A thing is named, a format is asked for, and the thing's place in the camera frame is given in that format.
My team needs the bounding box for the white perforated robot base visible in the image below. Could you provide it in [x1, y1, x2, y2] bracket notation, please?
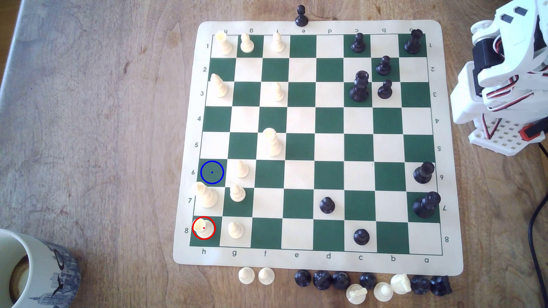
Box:
[468, 117, 546, 157]

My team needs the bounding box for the black queen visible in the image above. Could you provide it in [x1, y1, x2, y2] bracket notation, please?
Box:
[349, 70, 370, 102]

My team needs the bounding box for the tall white rook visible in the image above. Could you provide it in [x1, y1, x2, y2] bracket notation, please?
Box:
[214, 31, 234, 56]

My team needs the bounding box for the green and cream chess mat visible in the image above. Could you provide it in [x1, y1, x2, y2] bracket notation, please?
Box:
[172, 20, 464, 276]

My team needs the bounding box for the white queen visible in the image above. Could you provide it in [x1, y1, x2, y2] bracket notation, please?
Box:
[262, 127, 283, 157]

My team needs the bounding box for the white mug with skyline print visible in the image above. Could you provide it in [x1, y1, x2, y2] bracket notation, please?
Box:
[0, 229, 81, 308]

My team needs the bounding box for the orange and black connector plug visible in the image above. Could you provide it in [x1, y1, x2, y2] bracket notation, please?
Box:
[520, 123, 546, 141]

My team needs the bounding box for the black rook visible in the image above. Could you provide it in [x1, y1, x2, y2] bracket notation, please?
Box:
[404, 29, 424, 54]

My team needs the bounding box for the small white rook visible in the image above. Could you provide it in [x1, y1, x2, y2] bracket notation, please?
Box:
[194, 217, 215, 238]

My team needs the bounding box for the white bishop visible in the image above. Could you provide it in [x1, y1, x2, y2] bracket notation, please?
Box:
[210, 73, 229, 97]

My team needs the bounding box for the black cable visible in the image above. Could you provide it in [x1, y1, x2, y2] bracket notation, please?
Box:
[527, 143, 548, 301]

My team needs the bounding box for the white chess piece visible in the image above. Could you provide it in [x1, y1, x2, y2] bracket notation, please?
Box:
[346, 283, 368, 305]

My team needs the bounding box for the black knight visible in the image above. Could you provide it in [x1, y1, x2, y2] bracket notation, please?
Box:
[430, 275, 453, 297]

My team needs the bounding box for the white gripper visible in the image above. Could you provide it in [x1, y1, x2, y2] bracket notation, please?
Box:
[492, 0, 548, 60]

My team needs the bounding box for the black chess piece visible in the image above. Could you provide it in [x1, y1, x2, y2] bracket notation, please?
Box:
[313, 270, 333, 291]

